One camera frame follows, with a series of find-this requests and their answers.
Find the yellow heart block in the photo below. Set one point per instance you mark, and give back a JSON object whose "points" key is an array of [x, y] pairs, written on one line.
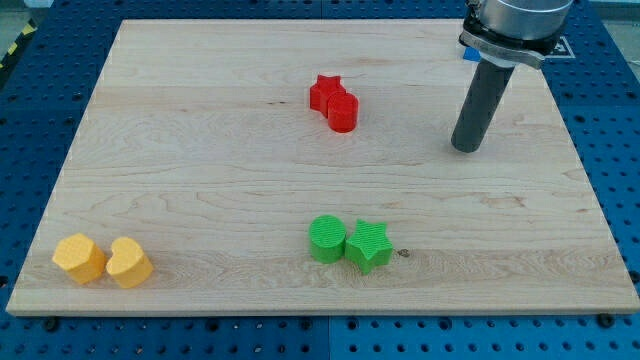
{"points": [[129, 266]]}

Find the light wooden board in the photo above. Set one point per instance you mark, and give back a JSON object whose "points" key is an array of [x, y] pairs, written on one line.
{"points": [[198, 142]]}

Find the green circle block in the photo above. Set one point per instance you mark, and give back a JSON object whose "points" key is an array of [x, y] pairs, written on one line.
{"points": [[327, 236]]}

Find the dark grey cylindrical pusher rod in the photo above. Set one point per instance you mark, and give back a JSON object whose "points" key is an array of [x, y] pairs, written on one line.
{"points": [[481, 102]]}

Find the yellow hexagon block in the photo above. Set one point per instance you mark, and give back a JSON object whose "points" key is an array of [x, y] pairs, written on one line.
{"points": [[80, 258]]}

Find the blue tape piece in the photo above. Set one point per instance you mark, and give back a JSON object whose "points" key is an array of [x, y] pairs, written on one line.
{"points": [[471, 54]]}

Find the red star block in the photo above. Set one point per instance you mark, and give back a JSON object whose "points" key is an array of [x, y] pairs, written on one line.
{"points": [[322, 90]]}

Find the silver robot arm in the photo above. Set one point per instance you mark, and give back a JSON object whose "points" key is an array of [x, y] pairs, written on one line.
{"points": [[506, 33]]}

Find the green star block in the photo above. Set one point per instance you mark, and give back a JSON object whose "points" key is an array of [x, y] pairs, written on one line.
{"points": [[368, 246]]}

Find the red circle block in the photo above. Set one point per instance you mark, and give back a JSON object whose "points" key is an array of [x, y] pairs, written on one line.
{"points": [[342, 112]]}

